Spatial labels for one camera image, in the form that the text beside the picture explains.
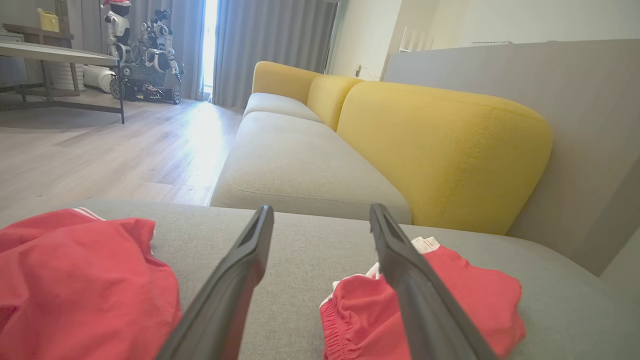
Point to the wide grey window curtain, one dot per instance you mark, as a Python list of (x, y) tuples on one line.
[(270, 45)]

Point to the short grey sofa seat cushion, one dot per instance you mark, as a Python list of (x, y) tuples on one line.
[(275, 104)]

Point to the red shorts white stripe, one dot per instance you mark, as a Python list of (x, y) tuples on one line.
[(480, 300)]

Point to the red white basketball jersey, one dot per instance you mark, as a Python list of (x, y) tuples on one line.
[(85, 285)]

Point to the brown wooden shelf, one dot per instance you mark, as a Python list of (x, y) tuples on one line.
[(45, 34)]

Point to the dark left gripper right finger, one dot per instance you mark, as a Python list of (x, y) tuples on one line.
[(425, 310)]

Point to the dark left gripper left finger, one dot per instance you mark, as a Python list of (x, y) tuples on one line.
[(225, 300)]

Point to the white chair frame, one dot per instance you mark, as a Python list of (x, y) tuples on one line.
[(412, 42)]

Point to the large grey sofa chaise cushion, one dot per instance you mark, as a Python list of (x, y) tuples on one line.
[(300, 250)]

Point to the long grey sofa seat cushion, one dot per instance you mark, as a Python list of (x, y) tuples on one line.
[(300, 165)]

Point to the small yellow sofa back cushion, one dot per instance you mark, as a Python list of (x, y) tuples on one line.
[(280, 77)]

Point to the white cylindrical appliance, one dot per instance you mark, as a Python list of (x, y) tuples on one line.
[(97, 77)]

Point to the grey top metal leg table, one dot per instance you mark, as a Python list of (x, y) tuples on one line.
[(50, 54)]

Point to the yellow plastic container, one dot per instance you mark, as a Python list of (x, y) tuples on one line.
[(48, 21)]

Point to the large yellow sofa back cushion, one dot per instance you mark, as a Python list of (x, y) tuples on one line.
[(440, 150)]

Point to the middle yellow sofa back cushion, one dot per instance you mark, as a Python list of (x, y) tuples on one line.
[(330, 97)]

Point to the white robot on wheeled base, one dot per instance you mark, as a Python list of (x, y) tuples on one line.
[(155, 60)]

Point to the white humanoid robot santa hat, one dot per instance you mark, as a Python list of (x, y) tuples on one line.
[(117, 30)]

